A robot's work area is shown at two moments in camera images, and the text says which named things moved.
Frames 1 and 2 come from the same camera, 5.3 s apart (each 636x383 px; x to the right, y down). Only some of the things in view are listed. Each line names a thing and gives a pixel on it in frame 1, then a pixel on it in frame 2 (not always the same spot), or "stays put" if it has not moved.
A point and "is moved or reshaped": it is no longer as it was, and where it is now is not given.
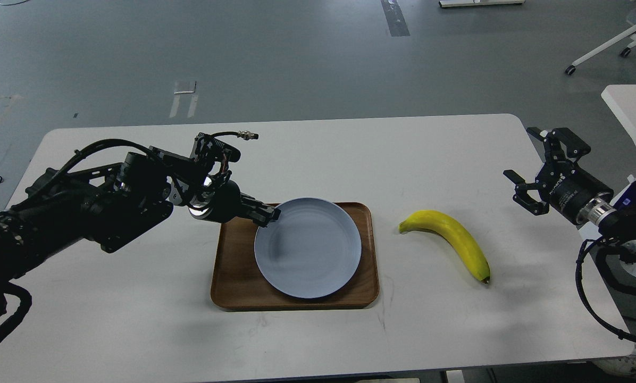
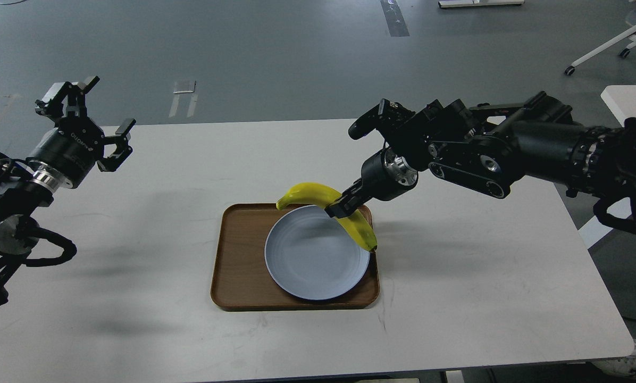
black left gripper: x=226 y=205 to x=60 y=156
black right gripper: x=567 y=188 to x=384 y=176
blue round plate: x=312 y=250 is moved or reshaped
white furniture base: x=445 y=3 stays put
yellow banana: x=458 y=234 to x=322 y=196
